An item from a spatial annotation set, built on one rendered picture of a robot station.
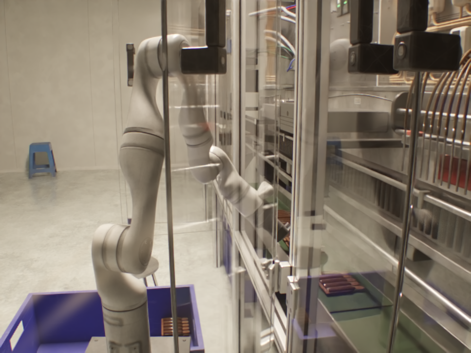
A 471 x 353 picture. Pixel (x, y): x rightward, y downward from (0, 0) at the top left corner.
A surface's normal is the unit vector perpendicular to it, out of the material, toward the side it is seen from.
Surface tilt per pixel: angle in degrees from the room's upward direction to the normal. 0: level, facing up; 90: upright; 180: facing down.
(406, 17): 90
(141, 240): 78
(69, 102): 90
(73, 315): 90
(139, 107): 47
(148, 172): 73
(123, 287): 26
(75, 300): 90
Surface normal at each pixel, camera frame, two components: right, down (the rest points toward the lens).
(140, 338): 0.77, 0.13
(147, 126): 0.32, -0.33
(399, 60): -0.99, 0.03
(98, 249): -0.24, -0.05
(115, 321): -0.15, 0.21
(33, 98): 0.14, 0.21
